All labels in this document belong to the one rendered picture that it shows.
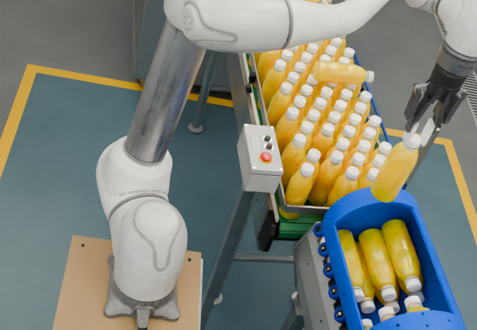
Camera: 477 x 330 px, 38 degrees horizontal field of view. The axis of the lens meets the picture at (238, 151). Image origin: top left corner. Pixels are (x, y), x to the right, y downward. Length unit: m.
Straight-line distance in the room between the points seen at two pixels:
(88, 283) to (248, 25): 0.82
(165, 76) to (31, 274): 1.73
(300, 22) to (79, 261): 0.86
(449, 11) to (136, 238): 0.83
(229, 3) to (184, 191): 2.28
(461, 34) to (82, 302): 1.05
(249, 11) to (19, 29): 3.14
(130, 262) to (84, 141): 2.06
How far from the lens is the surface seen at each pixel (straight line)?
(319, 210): 2.18
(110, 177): 1.66
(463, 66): 1.57
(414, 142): 1.74
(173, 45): 1.42
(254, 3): 1.23
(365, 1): 1.40
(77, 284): 1.74
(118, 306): 1.69
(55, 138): 3.58
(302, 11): 1.27
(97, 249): 1.81
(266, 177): 2.06
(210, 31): 1.20
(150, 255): 1.53
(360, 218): 2.04
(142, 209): 1.54
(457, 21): 1.53
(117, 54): 4.16
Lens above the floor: 2.50
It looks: 42 degrees down
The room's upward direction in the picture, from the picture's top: 18 degrees clockwise
